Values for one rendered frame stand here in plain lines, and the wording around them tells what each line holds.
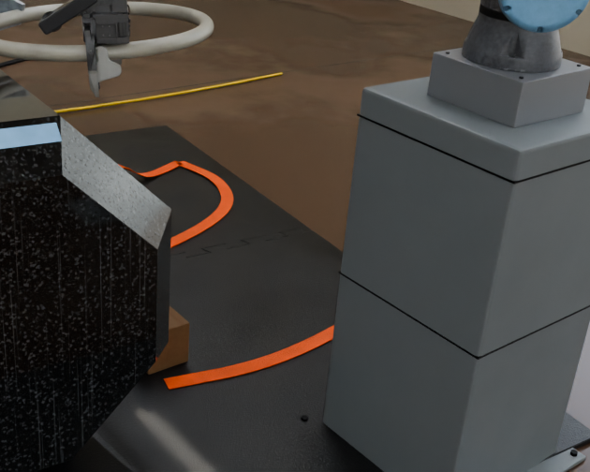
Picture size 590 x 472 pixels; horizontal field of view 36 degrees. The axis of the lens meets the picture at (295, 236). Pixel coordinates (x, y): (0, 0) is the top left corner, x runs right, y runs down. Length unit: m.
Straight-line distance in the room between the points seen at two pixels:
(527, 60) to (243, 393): 1.08
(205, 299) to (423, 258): 1.02
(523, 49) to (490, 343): 0.56
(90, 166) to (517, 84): 0.80
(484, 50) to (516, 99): 0.12
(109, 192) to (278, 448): 0.75
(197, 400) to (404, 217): 0.76
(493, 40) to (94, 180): 0.79
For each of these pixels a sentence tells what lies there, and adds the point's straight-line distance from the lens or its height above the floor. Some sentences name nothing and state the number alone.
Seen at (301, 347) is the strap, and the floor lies 0.02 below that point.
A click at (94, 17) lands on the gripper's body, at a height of 0.98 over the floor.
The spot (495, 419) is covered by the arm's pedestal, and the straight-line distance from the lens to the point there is 1.95.
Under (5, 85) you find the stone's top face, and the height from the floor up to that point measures 0.80.
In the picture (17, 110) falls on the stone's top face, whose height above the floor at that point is 0.80.
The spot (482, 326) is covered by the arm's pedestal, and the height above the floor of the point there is 0.49.
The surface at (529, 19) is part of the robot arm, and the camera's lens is 1.54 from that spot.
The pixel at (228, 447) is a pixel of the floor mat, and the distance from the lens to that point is 2.11.
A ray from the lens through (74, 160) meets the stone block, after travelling 1.69.
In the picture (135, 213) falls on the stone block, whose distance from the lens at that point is 1.77.
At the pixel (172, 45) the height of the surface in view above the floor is 0.92.
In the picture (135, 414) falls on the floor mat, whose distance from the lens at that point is 2.20.
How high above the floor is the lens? 1.36
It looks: 26 degrees down
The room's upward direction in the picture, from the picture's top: 5 degrees clockwise
